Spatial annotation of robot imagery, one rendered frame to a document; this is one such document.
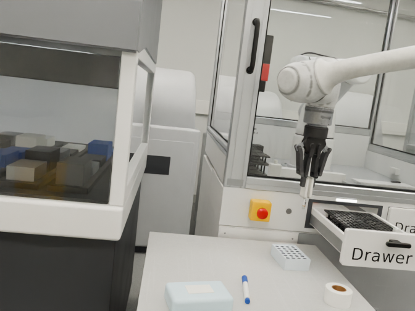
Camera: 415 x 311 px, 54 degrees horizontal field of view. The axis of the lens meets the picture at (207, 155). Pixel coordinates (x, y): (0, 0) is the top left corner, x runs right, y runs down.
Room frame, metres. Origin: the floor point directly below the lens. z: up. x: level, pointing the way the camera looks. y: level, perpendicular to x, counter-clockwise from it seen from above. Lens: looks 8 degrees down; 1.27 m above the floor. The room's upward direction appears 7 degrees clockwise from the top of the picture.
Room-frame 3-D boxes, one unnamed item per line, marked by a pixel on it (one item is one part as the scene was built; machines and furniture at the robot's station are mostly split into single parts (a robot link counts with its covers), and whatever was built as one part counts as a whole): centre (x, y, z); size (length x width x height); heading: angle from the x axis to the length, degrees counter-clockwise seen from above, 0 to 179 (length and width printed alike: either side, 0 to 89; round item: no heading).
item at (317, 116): (1.30, -0.33, 1.24); 0.09 x 0.09 x 0.06
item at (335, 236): (1.38, -0.55, 0.86); 0.40 x 0.26 x 0.06; 6
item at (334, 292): (1.03, -0.39, 0.78); 0.07 x 0.07 x 0.04
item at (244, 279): (1.03, -0.14, 0.77); 0.14 x 0.02 x 0.02; 179
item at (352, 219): (1.37, -0.55, 0.87); 0.22 x 0.18 x 0.06; 6
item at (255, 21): (1.43, -0.11, 1.45); 0.05 x 0.03 x 0.19; 6
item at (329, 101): (1.29, -0.33, 1.35); 0.13 x 0.11 x 0.16; 142
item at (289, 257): (1.27, -0.30, 0.78); 0.12 x 0.08 x 0.04; 12
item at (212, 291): (0.92, -0.02, 0.78); 0.15 x 0.10 x 0.04; 109
